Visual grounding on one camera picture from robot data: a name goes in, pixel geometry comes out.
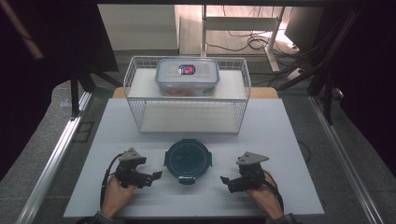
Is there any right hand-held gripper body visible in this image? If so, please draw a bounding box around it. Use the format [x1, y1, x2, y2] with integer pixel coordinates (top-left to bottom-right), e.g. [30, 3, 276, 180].
[228, 151, 270, 194]

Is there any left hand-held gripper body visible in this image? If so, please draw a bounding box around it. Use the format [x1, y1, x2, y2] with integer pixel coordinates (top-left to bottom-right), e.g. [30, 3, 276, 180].
[115, 147, 153, 189]

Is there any dark round lid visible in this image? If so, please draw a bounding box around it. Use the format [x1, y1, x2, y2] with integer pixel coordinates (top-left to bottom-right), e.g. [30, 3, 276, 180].
[163, 138, 214, 186]

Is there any white wire shelf rack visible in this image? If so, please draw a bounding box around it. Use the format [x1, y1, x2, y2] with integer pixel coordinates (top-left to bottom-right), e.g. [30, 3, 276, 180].
[123, 55, 252, 135]

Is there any clear rectangular lidded container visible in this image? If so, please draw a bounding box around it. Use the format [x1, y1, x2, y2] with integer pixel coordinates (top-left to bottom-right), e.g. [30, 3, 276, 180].
[154, 58, 220, 97]

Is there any person's left hand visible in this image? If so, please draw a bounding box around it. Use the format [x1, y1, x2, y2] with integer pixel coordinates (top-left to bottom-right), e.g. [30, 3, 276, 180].
[101, 175, 136, 217]

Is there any person's right hand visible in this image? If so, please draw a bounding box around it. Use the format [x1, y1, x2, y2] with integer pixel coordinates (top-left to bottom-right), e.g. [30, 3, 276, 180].
[247, 178, 285, 221]

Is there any wooden board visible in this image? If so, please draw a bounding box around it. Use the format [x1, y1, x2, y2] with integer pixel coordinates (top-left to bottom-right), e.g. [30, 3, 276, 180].
[111, 87, 279, 100]

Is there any black metal stand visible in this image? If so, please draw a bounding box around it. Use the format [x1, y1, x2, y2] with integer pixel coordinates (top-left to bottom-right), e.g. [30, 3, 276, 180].
[306, 71, 335, 125]
[69, 66, 124, 120]

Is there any white power strip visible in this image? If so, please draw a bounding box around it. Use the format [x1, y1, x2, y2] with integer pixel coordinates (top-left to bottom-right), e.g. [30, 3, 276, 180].
[286, 67, 304, 80]

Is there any dark curtain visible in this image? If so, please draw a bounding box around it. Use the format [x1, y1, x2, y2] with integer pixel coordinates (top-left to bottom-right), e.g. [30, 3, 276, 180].
[0, 0, 120, 181]
[326, 0, 396, 178]

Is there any white cabinet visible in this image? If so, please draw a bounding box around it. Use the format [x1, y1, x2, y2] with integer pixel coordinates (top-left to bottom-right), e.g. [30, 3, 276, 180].
[97, 4, 181, 51]

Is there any beige pole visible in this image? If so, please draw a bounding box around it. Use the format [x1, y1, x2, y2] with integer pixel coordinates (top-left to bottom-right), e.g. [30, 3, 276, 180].
[0, 0, 45, 60]

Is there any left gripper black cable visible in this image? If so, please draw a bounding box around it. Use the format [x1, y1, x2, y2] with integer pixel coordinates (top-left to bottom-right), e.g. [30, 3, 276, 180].
[100, 152, 124, 209]

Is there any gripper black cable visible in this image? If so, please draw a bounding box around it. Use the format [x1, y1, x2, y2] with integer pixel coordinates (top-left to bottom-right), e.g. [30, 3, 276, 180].
[262, 169, 285, 213]
[100, 152, 124, 209]

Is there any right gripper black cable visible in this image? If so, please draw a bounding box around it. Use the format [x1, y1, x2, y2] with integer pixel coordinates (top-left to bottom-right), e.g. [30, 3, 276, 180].
[262, 169, 285, 213]

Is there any thin black cable loop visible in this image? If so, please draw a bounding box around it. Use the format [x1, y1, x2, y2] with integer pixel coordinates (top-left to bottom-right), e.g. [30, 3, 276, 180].
[296, 139, 312, 164]

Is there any aluminium rail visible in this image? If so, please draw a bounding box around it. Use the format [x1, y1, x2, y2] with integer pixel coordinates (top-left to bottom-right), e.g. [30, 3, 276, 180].
[307, 94, 386, 224]
[15, 91, 92, 224]

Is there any tangle of floor cables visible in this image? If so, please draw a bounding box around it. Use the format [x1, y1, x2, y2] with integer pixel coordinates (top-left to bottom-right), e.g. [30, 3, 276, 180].
[206, 29, 300, 57]

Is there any white desk frame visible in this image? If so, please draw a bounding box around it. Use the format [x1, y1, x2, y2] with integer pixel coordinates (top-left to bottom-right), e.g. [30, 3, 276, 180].
[200, 5, 286, 73]

